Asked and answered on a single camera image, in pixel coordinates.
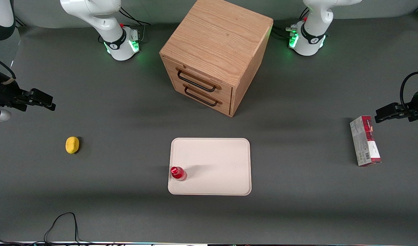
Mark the red coke bottle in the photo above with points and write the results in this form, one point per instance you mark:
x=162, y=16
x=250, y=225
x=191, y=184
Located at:
x=178, y=173

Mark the beige plastic tray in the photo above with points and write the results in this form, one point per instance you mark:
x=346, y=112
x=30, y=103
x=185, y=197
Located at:
x=215, y=164

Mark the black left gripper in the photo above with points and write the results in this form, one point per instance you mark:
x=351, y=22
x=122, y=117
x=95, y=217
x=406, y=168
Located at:
x=415, y=106

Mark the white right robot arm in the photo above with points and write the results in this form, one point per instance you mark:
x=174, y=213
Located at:
x=109, y=30

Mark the dark grey table mat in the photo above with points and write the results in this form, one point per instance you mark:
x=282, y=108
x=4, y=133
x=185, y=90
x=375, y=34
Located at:
x=297, y=212

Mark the yellow lemon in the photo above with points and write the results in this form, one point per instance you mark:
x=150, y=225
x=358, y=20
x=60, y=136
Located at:
x=72, y=145

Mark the wooden drawer cabinet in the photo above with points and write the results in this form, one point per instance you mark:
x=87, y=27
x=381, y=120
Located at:
x=215, y=37

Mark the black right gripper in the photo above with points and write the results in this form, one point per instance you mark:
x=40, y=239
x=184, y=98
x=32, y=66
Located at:
x=5, y=94

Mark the red and white carton box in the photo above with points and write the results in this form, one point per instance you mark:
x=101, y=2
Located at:
x=365, y=141

